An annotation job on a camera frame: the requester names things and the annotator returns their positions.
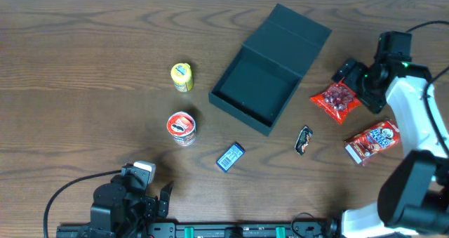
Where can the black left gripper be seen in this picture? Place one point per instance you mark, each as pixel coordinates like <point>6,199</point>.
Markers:
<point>154,203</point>

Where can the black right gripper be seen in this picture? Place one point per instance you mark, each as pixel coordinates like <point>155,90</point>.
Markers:
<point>354,78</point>

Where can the red snack bag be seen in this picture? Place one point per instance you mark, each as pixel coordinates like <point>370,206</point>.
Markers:
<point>337,101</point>

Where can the red Pringles can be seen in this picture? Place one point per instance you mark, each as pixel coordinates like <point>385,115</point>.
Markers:
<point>182,128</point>

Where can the dark green box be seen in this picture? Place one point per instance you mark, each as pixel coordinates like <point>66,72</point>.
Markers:
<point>265,73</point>

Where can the yellow snack cup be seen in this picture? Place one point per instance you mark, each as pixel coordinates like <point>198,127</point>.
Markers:
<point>182,77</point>

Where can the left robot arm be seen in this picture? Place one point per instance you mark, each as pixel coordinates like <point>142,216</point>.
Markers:
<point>122,208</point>

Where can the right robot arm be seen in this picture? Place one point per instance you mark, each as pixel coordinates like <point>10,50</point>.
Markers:
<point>414,199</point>

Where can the small blue carton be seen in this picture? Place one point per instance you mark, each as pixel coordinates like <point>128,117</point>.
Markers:
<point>230,157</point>

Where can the black candy wrapper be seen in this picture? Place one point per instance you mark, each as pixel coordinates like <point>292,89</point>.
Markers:
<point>303,140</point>

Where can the red Hello Panda box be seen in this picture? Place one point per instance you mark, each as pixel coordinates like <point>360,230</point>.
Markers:
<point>366,144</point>

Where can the black mounting rail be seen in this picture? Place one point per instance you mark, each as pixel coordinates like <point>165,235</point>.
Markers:
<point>299,228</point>

